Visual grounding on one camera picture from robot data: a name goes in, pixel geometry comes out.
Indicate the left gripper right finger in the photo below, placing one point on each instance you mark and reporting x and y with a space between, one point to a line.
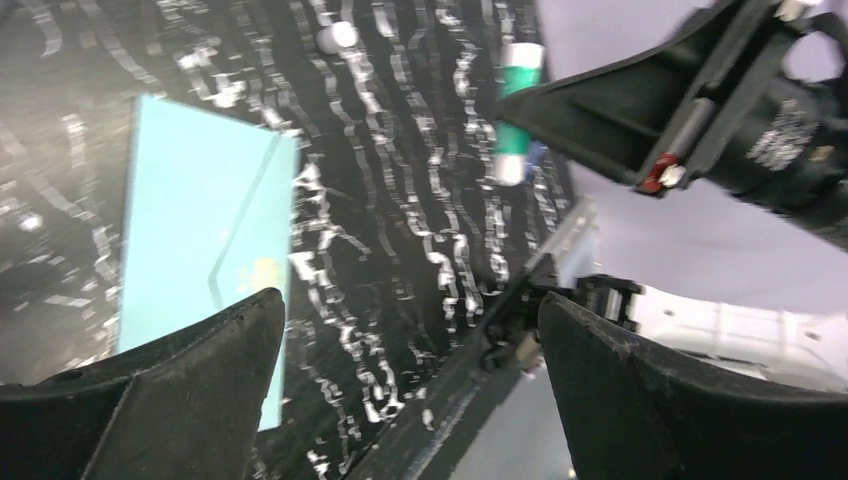
634 409

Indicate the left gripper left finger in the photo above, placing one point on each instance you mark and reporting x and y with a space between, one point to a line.
184 406

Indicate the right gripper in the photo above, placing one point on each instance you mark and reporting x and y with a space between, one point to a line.
662 118

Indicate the green white glue stick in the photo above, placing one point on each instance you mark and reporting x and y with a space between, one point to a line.
521 68

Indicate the light green envelope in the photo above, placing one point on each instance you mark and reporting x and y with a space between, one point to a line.
209 202

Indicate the white glue stick cap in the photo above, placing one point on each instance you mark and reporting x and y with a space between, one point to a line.
336 37

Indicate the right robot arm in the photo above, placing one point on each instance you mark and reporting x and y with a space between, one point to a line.
788 157

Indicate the blue pen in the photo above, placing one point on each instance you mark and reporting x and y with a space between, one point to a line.
536 152

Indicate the aluminium frame rail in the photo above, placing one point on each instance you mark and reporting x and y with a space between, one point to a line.
573 248

